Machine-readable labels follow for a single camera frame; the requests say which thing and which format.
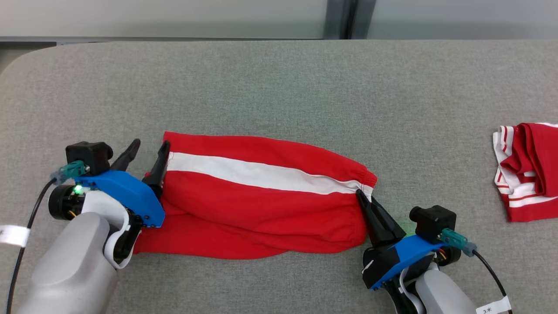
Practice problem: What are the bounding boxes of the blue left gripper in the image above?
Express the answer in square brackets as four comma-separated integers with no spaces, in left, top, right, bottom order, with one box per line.
[75,138,171,229]

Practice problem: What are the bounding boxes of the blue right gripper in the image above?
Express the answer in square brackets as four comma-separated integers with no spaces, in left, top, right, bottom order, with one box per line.
[356,190,446,291]

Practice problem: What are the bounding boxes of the red shorts with white stripe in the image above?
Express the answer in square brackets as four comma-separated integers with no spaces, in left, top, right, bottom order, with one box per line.
[133,131,379,260]

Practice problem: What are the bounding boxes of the red white basketball jersey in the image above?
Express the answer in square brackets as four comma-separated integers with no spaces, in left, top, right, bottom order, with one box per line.
[492,123,558,223]

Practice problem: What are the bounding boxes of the black left cable green plug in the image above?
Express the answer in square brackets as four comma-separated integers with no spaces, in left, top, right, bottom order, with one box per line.
[5,160,91,314]

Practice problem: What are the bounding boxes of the black cable green plug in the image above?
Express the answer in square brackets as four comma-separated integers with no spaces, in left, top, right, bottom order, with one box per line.
[5,160,91,314]
[438,228,509,302]

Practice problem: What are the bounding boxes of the black right cable green plug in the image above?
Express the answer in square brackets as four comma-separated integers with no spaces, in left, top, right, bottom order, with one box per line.
[438,228,509,302]

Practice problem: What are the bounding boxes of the white right cable label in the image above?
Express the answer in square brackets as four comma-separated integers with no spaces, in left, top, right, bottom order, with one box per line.
[475,296,512,314]

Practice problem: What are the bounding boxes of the white cable label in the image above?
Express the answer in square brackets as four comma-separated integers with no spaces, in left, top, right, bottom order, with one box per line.
[0,223,31,248]
[475,296,512,314]

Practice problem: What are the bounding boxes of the white left cable label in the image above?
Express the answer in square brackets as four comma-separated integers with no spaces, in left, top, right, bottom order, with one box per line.
[0,223,31,248]

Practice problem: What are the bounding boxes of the grey partition post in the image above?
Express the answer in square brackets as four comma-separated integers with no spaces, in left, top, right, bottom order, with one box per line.
[324,0,377,40]

